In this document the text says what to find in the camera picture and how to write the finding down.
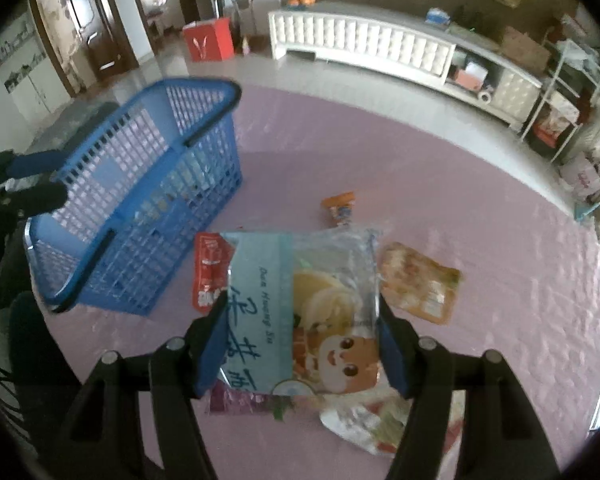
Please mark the blue tissue box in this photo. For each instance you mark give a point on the blue tissue box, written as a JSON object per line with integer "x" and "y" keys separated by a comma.
{"x": 437, "y": 16}

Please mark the pink white shopping bag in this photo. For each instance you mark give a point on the pink white shopping bag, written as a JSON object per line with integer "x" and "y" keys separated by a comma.
{"x": 580, "y": 177}

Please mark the white metal rack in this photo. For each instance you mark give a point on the white metal rack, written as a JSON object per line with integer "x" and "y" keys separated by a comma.
{"x": 575, "y": 85}

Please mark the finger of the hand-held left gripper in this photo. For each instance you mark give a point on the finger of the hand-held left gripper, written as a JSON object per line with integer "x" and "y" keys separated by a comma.
{"x": 32, "y": 165}
{"x": 37, "y": 199}

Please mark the pink flat box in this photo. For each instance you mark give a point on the pink flat box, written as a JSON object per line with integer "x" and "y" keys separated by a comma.
{"x": 466, "y": 79}

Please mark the red snack packet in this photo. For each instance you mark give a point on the red snack packet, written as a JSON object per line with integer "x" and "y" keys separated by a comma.
{"x": 210, "y": 270}

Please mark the dark wooden door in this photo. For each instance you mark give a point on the dark wooden door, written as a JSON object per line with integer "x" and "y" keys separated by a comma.
{"x": 100, "y": 20}

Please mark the light blue snack packet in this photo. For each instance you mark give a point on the light blue snack packet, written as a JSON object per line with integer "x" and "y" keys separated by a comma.
{"x": 265, "y": 285}

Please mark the printed orange bag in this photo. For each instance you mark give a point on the printed orange bag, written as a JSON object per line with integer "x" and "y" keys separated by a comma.
{"x": 549, "y": 130}

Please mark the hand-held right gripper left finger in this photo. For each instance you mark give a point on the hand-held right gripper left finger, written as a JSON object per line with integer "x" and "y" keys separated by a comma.
{"x": 212, "y": 350}

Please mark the orange snack packet blue print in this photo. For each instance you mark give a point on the orange snack packet blue print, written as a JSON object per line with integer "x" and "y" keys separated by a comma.
{"x": 337, "y": 205}

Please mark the beige orange snack packet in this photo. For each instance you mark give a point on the beige orange snack packet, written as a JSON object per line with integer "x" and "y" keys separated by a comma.
{"x": 420, "y": 285}

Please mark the purple snack packet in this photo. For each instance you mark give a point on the purple snack packet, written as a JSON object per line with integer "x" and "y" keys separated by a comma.
{"x": 235, "y": 402}

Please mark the white TV cabinet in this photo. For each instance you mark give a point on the white TV cabinet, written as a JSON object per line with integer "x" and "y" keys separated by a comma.
{"x": 360, "y": 40}

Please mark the brown cardboard box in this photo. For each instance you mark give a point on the brown cardboard box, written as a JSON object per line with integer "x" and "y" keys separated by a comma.
{"x": 525, "y": 50}

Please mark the wall poster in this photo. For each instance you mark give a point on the wall poster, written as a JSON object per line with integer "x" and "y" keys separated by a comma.
{"x": 20, "y": 55}

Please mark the grey lace cloth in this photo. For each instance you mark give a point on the grey lace cloth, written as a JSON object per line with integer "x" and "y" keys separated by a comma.
{"x": 75, "y": 125}

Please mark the white tape roll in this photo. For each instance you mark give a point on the white tape roll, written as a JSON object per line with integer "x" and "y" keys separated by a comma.
{"x": 484, "y": 96}

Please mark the red gift bag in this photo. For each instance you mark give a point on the red gift bag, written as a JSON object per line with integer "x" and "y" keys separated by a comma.
{"x": 210, "y": 40}

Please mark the blue plastic basket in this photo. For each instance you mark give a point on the blue plastic basket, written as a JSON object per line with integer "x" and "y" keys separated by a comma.
{"x": 145, "y": 195}

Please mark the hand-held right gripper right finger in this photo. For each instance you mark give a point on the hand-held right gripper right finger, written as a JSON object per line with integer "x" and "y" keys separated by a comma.
{"x": 392, "y": 355}

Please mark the white silver snack packet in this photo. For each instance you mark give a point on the white silver snack packet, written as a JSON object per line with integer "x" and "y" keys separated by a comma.
{"x": 355, "y": 420}

